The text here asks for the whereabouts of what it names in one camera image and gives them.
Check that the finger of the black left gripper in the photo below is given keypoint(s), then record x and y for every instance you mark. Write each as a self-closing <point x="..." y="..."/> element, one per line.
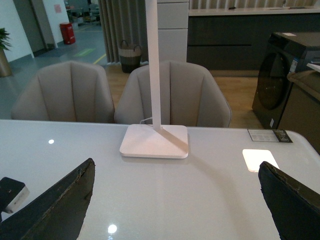
<point x="12" y="194"/>

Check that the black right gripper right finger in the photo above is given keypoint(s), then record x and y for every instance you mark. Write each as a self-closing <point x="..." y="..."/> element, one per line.
<point x="294" y="207"/>

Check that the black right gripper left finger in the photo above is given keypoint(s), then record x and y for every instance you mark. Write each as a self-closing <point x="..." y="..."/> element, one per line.
<point x="58" y="213"/>

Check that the black label sticker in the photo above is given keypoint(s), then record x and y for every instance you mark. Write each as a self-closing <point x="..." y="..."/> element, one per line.
<point x="269" y="135"/>

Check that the beige chair on left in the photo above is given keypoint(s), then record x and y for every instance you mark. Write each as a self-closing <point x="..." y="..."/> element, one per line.
<point x="70" y="91"/>

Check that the beige chair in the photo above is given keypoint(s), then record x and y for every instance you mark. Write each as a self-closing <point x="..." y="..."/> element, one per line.
<point x="189" y="96"/>
<point x="70" y="91"/>

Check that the white desk lamp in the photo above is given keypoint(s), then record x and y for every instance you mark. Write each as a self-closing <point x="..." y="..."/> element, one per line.
<point x="156" y="140"/>

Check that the potted green plant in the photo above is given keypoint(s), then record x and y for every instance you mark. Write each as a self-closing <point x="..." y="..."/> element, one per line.
<point x="5" y="69"/>

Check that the beige chair on right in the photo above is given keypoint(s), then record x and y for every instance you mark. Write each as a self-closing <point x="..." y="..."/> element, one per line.
<point x="189" y="96"/>

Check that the black front-load washing machine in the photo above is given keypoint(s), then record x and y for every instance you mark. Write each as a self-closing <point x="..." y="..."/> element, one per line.
<point x="287" y="52"/>

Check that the dark kitchen counter cabinet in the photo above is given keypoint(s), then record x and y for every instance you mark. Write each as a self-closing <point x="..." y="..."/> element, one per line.
<point x="237" y="39"/>

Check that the beige curtain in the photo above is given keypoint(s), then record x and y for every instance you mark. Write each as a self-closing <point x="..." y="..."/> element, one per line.
<point x="123" y="20"/>

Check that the white drawer cabinet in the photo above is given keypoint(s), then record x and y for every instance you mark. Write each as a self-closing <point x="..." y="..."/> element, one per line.
<point x="167" y="29"/>

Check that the woven basket with handles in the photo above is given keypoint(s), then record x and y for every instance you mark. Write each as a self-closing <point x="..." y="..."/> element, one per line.
<point x="130" y="56"/>

